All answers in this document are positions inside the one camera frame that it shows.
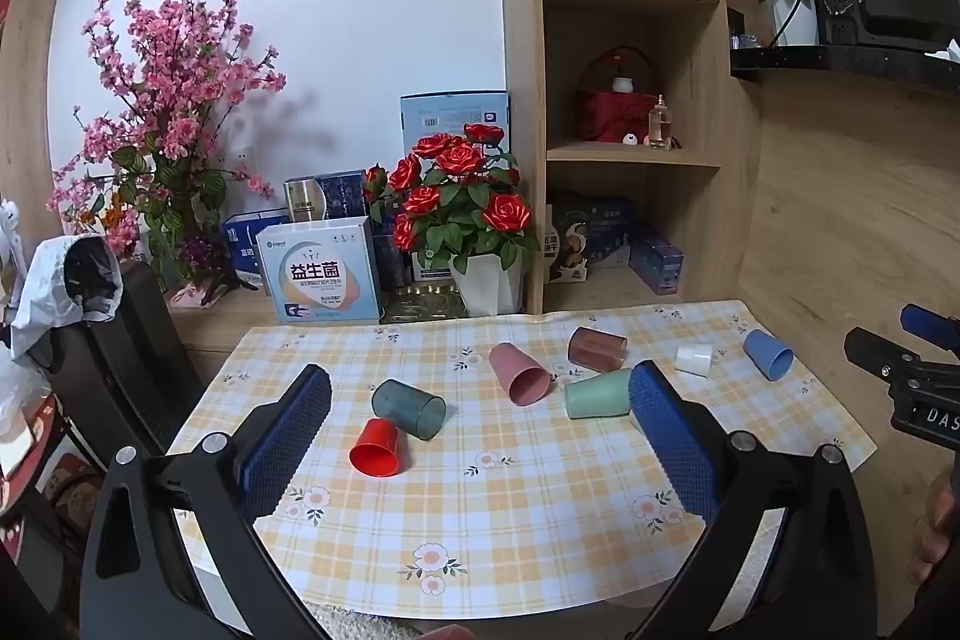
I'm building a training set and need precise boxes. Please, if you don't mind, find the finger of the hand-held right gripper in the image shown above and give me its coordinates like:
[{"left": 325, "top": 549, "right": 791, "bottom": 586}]
[
  {"left": 900, "top": 304, "right": 960, "bottom": 350},
  {"left": 844, "top": 326, "right": 925, "bottom": 380}
]

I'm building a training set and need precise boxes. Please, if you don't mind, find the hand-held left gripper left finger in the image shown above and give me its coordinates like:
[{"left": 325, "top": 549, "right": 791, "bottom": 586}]
[{"left": 79, "top": 364, "right": 335, "bottom": 640}]

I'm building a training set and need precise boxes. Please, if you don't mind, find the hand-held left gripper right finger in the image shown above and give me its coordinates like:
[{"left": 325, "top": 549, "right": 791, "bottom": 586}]
[{"left": 628, "top": 361, "right": 878, "bottom": 640}]

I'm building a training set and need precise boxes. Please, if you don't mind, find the white cup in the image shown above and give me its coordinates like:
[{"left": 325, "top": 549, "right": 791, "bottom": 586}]
[{"left": 675, "top": 343, "right": 714, "bottom": 377}]

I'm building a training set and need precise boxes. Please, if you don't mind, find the red cup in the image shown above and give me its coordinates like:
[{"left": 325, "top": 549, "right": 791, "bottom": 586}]
[{"left": 349, "top": 417, "right": 407, "bottom": 478}]

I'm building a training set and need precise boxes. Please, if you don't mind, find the green cup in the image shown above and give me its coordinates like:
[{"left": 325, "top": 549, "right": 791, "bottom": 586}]
[{"left": 564, "top": 368, "right": 635, "bottom": 420}]

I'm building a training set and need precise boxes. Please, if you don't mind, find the blue cup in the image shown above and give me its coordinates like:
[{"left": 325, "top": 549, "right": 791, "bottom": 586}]
[{"left": 742, "top": 329, "right": 794, "bottom": 381}]

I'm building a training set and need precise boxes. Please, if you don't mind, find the brown translucent cup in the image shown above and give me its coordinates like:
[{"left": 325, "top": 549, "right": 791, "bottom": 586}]
[{"left": 568, "top": 326, "right": 629, "bottom": 373}]

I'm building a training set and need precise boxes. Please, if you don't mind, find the dark teal translucent cup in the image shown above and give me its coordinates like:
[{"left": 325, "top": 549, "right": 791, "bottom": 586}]
[{"left": 372, "top": 377, "right": 448, "bottom": 442}]

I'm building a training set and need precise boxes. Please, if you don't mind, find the pink cup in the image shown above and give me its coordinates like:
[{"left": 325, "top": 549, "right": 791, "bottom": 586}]
[{"left": 489, "top": 342, "right": 554, "bottom": 406}]

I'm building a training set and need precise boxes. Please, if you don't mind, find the person's right hand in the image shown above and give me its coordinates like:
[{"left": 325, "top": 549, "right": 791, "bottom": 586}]
[{"left": 911, "top": 466, "right": 960, "bottom": 585}]

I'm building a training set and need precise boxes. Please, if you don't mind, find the yellow checked floral tablecloth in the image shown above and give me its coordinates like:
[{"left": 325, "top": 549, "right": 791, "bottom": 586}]
[{"left": 161, "top": 299, "right": 878, "bottom": 612}]

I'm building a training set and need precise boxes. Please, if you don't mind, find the white and blue supplement box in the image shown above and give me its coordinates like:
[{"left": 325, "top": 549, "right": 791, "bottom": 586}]
[{"left": 257, "top": 216, "right": 384, "bottom": 324}]

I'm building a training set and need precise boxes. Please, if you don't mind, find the black chair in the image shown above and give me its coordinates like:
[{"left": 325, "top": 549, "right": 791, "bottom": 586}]
[{"left": 45, "top": 261, "right": 205, "bottom": 470}]

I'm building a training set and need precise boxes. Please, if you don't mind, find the purple blue box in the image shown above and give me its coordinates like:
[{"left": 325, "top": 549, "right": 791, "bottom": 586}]
[{"left": 628, "top": 231, "right": 686, "bottom": 296}]

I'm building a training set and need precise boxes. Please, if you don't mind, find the gold tray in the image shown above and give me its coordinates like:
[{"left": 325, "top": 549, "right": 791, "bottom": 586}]
[{"left": 379, "top": 282, "right": 467, "bottom": 324}]

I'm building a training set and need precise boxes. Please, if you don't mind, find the blue and white carton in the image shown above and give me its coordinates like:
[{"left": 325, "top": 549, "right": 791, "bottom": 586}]
[{"left": 223, "top": 209, "right": 291, "bottom": 296}]

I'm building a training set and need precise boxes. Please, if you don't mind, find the purple flower bunch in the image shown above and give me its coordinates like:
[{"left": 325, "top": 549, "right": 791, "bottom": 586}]
[{"left": 180, "top": 235, "right": 220, "bottom": 281}]

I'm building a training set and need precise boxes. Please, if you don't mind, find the dark blue snack box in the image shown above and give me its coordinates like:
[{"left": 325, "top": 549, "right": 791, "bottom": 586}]
[{"left": 545, "top": 194, "right": 640, "bottom": 285}]

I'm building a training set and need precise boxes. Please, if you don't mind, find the dark blue gold box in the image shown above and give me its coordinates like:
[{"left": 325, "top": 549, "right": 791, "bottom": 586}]
[{"left": 283, "top": 169, "right": 371, "bottom": 229}]

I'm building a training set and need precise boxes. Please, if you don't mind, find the white plastic bag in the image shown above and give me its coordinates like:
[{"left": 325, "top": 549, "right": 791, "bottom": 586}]
[{"left": 0, "top": 347, "right": 55, "bottom": 447}]

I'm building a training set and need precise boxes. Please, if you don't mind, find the black counter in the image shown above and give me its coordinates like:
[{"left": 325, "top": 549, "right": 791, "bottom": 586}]
[{"left": 729, "top": 44, "right": 960, "bottom": 91}]

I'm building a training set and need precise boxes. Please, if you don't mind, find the white grey jacket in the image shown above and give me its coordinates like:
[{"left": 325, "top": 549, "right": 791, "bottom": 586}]
[{"left": 7, "top": 235, "right": 125, "bottom": 362}]

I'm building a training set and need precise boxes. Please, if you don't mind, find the clear glass bottle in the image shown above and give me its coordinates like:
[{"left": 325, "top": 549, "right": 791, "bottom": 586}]
[{"left": 646, "top": 94, "right": 673, "bottom": 151}]

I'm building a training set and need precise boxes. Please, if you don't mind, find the red rose plant white pot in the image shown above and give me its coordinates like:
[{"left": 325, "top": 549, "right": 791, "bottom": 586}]
[{"left": 364, "top": 122, "right": 535, "bottom": 317}]

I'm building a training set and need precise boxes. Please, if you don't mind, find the red basket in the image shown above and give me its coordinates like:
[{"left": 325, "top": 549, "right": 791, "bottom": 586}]
[{"left": 575, "top": 45, "right": 662, "bottom": 145}]

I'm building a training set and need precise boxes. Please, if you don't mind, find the light blue tall box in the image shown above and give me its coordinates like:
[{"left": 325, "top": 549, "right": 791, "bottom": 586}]
[{"left": 400, "top": 91, "right": 510, "bottom": 163}]

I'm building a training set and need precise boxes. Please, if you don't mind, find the pink blossom plant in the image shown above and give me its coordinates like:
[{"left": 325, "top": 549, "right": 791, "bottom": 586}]
[{"left": 46, "top": 0, "right": 290, "bottom": 290}]

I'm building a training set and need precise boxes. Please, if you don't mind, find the wooden shelf unit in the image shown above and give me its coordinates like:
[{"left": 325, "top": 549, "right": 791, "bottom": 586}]
[{"left": 495, "top": 0, "right": 767, "bottom": 316}]

